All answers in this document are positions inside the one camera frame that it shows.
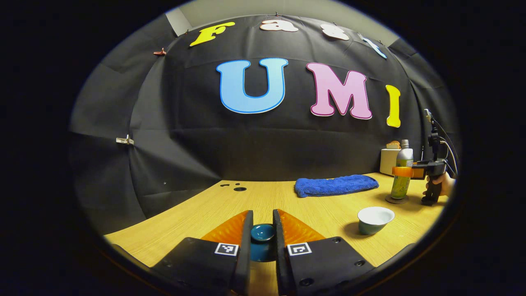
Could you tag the blue towel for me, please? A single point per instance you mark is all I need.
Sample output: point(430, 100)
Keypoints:
point(335, 186)

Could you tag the silver green water bottle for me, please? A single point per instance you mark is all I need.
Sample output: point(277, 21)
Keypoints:
point(404, 158)

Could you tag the teal white teacup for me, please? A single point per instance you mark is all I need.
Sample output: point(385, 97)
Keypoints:
point(374, 222)

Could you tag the teal teacup lid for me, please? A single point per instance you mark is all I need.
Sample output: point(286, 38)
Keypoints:
point(263, 234)

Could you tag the round cork coaster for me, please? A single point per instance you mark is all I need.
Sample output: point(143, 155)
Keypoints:
point(396, 201)

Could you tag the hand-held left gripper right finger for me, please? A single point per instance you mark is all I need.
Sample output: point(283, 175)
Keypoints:
point(278, 246)

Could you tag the white clip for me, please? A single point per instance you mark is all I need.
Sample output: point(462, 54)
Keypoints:
point(124, 140)

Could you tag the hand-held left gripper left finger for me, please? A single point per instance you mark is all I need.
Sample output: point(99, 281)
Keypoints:
point(248, 238)

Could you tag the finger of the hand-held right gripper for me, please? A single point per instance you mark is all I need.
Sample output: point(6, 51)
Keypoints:
point(404, 172)

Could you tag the white toaster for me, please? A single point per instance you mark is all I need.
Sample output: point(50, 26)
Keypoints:
point(388, 162)

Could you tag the red clip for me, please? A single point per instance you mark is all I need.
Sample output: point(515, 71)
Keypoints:
point(160, 52)

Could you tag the black backdrop cloth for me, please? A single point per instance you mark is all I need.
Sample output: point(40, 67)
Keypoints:
point(246, 144)

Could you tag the toast slice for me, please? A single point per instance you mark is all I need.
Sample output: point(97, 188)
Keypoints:
point(393, 145)

